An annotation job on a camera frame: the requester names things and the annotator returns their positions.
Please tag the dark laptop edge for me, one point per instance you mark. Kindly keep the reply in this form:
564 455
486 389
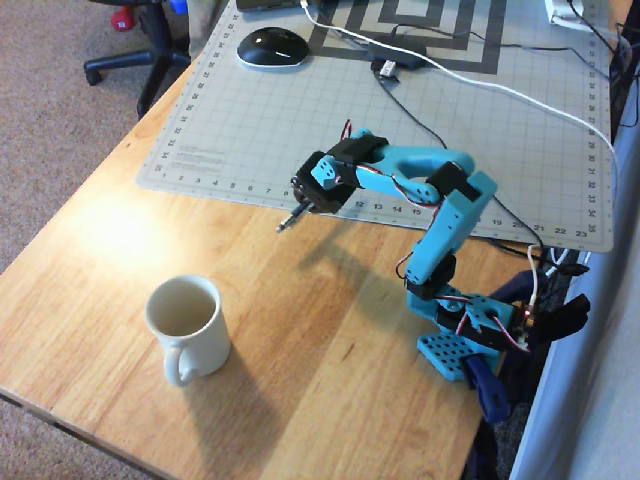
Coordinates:
270 4

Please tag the blue and silver pen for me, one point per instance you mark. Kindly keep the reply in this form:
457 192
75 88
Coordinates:
292 217

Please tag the black soft object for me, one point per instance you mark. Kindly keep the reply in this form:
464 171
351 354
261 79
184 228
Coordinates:
562 320

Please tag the grey gridded cutting mat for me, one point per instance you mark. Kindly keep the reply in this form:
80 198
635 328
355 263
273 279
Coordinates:
300 125

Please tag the black office chair base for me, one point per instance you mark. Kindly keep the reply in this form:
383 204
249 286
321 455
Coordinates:
155 60

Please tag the cream ceramic mug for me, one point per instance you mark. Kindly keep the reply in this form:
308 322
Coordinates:
200 345

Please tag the white device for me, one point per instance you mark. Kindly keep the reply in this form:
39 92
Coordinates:
565 12

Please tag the black computer mouse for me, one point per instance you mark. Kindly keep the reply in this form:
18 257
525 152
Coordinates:
272 47

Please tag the blue spring clamp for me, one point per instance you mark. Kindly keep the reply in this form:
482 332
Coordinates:
487 390

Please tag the square patterned grey pad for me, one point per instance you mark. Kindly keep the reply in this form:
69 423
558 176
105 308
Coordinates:
480 45

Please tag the black usb hub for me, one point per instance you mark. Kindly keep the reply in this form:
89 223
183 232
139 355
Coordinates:
400 52

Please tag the red dumbbell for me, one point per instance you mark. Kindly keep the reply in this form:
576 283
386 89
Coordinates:
120 19

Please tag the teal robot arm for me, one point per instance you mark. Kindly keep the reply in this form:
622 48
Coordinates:
450 225

